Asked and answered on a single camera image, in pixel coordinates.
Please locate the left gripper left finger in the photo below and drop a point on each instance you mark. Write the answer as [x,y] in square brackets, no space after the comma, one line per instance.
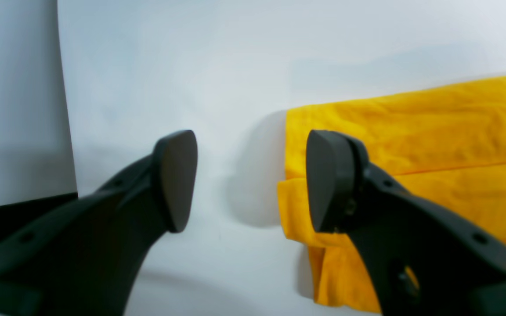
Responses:
[69,256]

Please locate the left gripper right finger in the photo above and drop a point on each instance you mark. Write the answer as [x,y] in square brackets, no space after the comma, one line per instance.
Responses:
[423,259]

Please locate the yellow t-shirt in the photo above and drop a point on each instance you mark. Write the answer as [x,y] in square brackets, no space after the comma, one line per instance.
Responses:
[445,144]

